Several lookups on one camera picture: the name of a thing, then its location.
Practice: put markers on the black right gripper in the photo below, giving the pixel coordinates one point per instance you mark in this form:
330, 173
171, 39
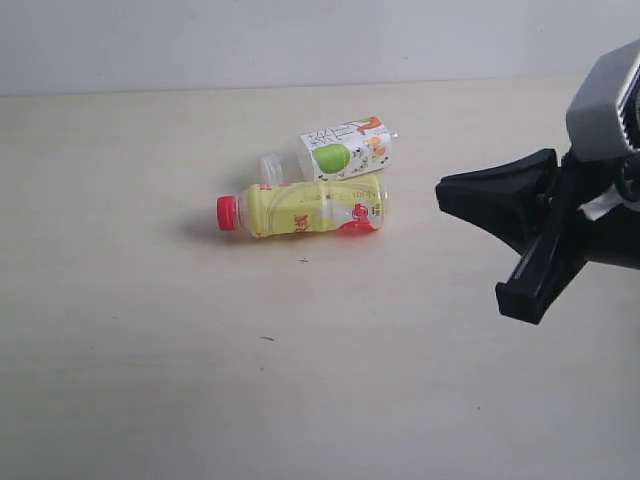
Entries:
600, 222

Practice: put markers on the yellow juice bottle red cap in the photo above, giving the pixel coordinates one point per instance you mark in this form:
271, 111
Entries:
264, 210

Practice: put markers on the clear tea bottle apple label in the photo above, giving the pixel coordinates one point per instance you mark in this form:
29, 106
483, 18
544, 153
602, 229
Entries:
339, 152

